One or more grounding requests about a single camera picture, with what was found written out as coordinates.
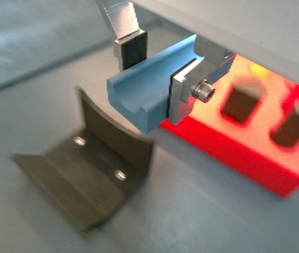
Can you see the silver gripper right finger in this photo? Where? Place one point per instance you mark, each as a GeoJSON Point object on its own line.
{"type": "Point", "coordinates": [191, 82]}

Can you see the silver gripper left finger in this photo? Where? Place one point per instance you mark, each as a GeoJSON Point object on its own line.
{"type": "Point", "coordinates": [129, 38]}

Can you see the blue arch block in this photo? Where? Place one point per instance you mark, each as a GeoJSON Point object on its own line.
{"type": "Point", "coordinates": [137, 90]}

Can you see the red peg board base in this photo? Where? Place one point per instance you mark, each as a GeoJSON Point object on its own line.
{"type": "Point", "coordinates": [243, 146]}

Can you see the black curved fixture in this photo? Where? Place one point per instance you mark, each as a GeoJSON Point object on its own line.
{"type": "Point", "coordinates": [92, 171]}

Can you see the brown rounded triangular peg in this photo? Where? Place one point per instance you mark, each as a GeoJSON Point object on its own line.
{"type": "Point", "coordinates": [241, 101]}

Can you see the yellow cylinder peg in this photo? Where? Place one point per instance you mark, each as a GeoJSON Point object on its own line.
{"type": "Point", "coordinates": [259, 71]}

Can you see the brown hexagonal peg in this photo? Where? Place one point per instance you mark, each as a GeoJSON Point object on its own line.
{"type": "Point", "coordinates": [286, 133]}

